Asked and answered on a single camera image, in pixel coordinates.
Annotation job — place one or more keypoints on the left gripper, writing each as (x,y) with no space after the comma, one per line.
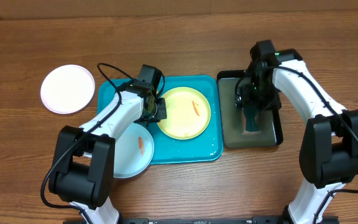
(161,114)

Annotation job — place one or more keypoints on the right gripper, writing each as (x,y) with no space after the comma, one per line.
(253,104)

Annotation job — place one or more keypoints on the yellow-green plate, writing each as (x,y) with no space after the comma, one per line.
(188,113)

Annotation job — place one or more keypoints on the white pink plate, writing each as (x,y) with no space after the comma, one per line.
(67,89)

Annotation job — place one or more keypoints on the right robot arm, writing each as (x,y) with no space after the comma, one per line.
(328,156)

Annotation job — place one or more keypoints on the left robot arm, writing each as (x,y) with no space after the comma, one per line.
(82,168)

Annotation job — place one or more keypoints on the black water tray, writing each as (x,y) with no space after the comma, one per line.
(234,121)

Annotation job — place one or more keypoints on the teal plastic tray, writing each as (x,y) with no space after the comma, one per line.
(208,146)

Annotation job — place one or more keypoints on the light blue plate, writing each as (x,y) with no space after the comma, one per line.
(133,153)

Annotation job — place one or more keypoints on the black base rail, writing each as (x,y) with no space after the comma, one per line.
(253,220)

